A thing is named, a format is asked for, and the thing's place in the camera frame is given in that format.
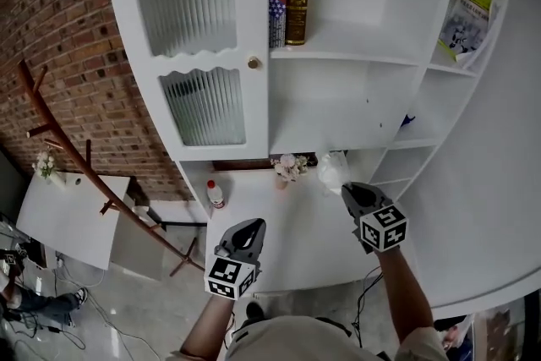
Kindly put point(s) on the pale pink flower bunch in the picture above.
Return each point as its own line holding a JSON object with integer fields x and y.
{"x": 289, "y": 165}

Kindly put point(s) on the pink vase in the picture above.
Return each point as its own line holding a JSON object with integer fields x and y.
{"x": 281, "y": 184}

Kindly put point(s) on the white flower bunch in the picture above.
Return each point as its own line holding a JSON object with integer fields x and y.
{"x": 44, "y": 165}

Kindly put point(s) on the gold round door knob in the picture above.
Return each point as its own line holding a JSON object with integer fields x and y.
{"x": 253, "y": 63}

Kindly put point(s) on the yellow-green cover magazine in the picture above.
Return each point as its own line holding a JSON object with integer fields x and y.
{"x": 465, "y": 25}

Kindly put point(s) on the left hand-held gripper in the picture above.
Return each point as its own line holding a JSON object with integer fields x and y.
{"x": 236, "y": 262}

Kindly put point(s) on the white power strip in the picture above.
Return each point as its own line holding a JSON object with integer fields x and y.
{"x": 60, "y": 262}

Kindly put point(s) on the white ribbed glass cabinet door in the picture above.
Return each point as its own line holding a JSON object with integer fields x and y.
{"x": 122, "y": 12}

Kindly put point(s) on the person's left forearm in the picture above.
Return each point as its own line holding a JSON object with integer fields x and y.
{"x": 209, "y": 325}

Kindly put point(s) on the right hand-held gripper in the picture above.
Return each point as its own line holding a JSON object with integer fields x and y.
{"x": 380, "y": 224}

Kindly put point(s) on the person's black shoe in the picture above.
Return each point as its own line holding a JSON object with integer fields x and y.
{"x": 255, "y": 310}

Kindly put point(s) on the white bottle red cap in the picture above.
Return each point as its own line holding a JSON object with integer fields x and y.
{"x": 215, "y": 196}

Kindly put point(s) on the white side table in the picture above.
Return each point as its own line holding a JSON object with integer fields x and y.
{"x": 72, "y": 220}

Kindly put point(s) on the white object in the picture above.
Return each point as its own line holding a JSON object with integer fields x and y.
{"x": 334, "y": 173}

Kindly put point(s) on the small blue object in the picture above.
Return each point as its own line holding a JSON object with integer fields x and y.
{"x": 408, "y": 120}

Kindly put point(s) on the white vase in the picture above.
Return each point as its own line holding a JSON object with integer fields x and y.
{"x": 57, "y": 180}

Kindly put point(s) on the wooden coat rack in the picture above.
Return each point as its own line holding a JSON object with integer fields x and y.
{"x": 80, "y": 165}

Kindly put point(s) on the white booklets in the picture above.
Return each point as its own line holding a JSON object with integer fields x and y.
{"x": 486, "y": 46}

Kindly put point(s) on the person's right forearm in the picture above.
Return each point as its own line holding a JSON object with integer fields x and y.
{"x": 406, "y": 291}

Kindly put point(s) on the white desk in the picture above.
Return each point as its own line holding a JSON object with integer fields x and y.
{"x": 296, "y": 232}

